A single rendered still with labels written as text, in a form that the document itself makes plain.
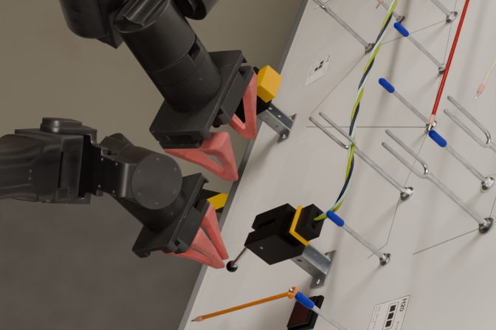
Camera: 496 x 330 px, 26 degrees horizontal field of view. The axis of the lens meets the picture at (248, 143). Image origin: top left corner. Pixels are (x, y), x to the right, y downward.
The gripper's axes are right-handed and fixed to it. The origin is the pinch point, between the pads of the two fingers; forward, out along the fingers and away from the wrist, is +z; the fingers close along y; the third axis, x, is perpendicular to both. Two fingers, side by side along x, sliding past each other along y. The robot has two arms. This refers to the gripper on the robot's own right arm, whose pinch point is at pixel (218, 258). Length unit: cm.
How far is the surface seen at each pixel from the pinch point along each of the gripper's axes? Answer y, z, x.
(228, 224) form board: 14.2, 9.0, 13.6
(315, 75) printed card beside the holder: 39.0, 7.7, 6.9
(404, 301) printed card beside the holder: -7.1, 2.5, -27.2
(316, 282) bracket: -1.7, 4.5, -12.2
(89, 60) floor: 108, 31, 135
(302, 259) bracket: -0.7, 1.5, -12.2
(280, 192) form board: 16.4, 7.4, 3.5
